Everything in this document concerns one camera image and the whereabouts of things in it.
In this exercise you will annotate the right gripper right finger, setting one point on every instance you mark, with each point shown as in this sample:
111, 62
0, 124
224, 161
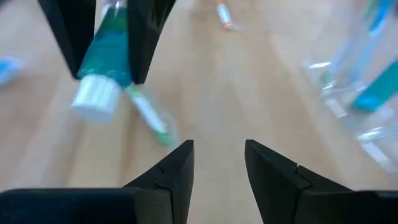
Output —
273, 180

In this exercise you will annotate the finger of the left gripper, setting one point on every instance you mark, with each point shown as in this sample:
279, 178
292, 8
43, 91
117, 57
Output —
71, 31
143, 31

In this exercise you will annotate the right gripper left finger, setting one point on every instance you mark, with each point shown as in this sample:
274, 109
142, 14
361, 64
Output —
174, 177

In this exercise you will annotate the blue mouthwash bottle white cap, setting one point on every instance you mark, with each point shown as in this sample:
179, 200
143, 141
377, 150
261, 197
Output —
376, 93
105, 53

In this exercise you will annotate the green toothbrush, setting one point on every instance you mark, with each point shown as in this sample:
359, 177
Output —
149, 115

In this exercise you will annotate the blue toothbrush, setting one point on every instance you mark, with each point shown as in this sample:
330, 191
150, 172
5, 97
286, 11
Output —
381, 15
9, 68

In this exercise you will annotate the orange toothbrush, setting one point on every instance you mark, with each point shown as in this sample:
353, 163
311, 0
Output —
224, 15

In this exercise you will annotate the clear acrylic organizer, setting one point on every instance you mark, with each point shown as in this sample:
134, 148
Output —
335, 93

